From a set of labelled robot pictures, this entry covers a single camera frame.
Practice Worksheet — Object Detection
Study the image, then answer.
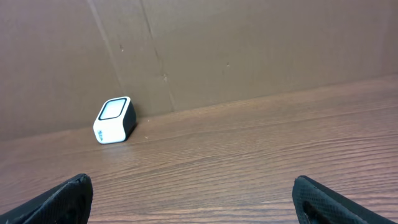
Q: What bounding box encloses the white barcode scanner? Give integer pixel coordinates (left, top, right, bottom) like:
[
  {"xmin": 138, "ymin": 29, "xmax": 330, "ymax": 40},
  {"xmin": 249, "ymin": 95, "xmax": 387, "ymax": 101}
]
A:
[{"xmin": 93, "ymin": 96, "xmax": 137, "ymax": 144}]

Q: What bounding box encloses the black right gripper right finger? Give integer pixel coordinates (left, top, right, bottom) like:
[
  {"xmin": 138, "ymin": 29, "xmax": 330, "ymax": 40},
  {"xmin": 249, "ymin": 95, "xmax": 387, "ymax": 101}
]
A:
[{"xmin": 292, "ymin": 175, "xmax": 395, "ymax": 224}]

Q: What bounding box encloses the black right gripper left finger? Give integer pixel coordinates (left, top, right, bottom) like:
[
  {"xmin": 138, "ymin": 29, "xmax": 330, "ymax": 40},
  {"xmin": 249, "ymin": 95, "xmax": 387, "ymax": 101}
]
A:
[{"xmin": 1, "ymin": 174, "xmax": 93, "ymax": 224}]

